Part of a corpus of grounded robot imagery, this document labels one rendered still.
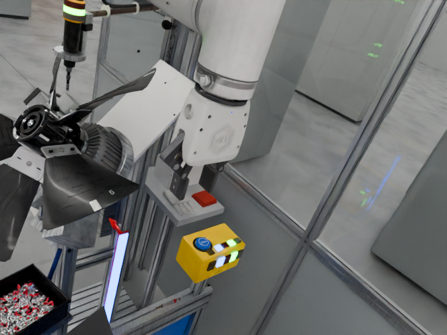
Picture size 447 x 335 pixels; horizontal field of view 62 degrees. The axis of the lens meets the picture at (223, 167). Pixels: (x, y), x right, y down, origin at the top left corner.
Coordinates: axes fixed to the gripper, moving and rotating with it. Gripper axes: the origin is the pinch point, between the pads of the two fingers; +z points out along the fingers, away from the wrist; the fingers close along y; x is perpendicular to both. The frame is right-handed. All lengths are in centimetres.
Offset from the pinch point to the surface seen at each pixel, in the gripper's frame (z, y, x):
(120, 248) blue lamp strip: 28.2, -0.2, 15.2
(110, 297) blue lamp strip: 44.1, -0.1, 15.2
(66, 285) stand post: 92, 10, 60
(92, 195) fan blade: 24.0, -0.8, 29.7
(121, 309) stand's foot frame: 135, 44, 66
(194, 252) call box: 36.3, 21.5, 13.4
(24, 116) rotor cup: 21, -5, 64
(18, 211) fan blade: 42, -11, 49
